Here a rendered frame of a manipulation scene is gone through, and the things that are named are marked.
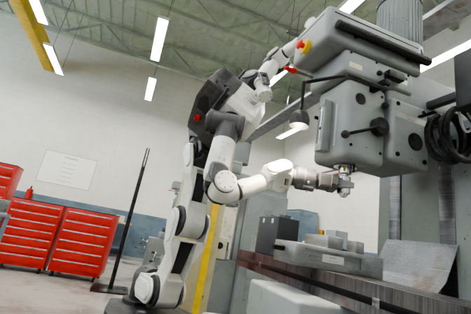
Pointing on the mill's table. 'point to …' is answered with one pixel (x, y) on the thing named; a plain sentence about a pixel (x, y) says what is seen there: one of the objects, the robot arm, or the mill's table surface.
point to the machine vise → (331, 258)
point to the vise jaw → (324, 241)
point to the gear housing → (352, 65)
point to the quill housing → (361, 97)
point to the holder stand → (275, 232)
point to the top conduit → (383, 43)
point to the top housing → (324, 24)
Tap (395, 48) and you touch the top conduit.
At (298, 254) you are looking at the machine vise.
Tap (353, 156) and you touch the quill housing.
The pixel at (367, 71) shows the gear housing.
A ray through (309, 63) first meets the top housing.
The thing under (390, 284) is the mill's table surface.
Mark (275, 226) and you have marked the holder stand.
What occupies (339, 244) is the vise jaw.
